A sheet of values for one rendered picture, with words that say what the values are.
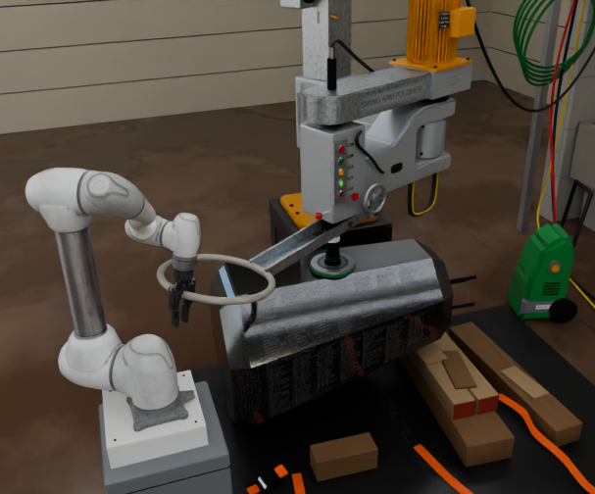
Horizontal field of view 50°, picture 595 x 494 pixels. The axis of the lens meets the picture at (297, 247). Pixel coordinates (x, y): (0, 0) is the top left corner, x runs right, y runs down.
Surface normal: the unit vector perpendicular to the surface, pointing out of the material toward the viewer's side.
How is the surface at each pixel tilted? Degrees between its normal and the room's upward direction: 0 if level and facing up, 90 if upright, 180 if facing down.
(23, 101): 90
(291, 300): 45
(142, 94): 90
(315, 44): 90
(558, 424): 0
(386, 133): 40
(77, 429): 0
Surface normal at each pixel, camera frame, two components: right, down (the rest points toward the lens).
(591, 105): 0.31, 0.43
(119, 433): -0.02, -0.90
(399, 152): 0.65, 0.33
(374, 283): 0.20, -0.33
